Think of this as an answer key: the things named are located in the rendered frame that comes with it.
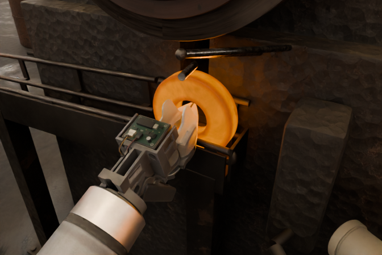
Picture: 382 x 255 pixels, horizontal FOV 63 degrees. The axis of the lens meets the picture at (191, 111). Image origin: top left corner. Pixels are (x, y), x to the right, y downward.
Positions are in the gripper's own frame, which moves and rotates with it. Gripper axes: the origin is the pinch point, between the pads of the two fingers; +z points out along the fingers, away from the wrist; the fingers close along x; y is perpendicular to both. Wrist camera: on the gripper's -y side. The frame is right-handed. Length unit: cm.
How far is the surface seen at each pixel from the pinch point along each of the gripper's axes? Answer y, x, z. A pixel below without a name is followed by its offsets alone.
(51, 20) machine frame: 7.2, 40.3, 8.8
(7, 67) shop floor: -101, 235, 70
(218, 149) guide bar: -2.0, -7.0, -4.3
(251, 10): 19.4, -10.5, 2.5
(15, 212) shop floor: -71, 85, -21
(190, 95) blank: 4.1, -0.5, 0.0
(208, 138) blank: -2.9, -4.1, -2.2
